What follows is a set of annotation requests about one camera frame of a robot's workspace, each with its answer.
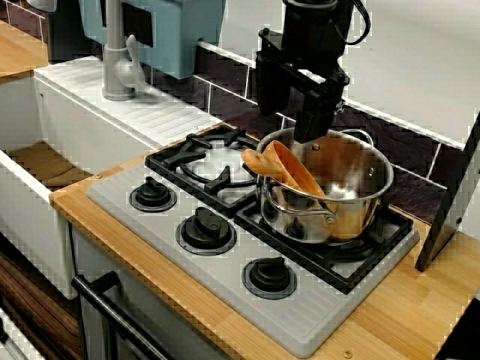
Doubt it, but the black stove knob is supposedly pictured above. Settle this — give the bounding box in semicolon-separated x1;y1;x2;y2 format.
175;206;238;256
241;256;298;300
129;178;178;214

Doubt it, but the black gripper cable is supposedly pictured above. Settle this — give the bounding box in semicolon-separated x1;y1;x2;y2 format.
337;0;372;46

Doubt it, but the brown cardboard sheet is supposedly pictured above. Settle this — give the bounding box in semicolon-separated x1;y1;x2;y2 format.
7;140;93;188

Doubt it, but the wooden stove countertop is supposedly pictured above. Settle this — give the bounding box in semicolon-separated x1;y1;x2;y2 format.
49;119;480;360

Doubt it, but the grey toy faucet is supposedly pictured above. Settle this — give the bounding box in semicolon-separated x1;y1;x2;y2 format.
101;0;147;102

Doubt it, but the orange toy frying pan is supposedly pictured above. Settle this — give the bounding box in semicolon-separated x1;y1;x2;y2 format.
241;140;327;200

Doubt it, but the black burner grate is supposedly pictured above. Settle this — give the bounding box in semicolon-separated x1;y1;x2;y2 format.
234;194;416;296
144;124;268;219

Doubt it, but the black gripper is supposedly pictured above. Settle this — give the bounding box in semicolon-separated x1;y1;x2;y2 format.
256;1;356;140

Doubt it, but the white oven cabinet front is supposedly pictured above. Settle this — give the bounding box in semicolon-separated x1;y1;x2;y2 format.
70;224;226;360

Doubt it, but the dark slanted panel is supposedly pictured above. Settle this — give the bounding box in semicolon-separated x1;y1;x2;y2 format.
414;110;480;273

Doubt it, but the grey toy stove panel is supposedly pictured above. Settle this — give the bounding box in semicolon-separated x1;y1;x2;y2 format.
85;123;421;359

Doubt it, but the stainless steel pot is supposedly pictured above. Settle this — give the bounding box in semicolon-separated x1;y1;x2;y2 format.
256;127;395;245

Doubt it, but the teal box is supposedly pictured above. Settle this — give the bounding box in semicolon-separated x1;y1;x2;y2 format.
78;0;228;80

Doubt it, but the dark tiled backsplash panel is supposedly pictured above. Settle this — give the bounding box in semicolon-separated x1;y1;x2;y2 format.
149;39;470;226

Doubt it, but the white toy sink basin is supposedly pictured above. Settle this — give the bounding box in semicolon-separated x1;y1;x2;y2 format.
0;55;222;301

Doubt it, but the white rounded object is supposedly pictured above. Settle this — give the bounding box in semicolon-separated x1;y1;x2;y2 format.
28;0;59;12

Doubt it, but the black oven door handle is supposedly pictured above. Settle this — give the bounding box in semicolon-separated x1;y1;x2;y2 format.
70;270;173;360

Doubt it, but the wooden side countertop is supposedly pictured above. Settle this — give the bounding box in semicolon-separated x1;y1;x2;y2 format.
0;18;50;86

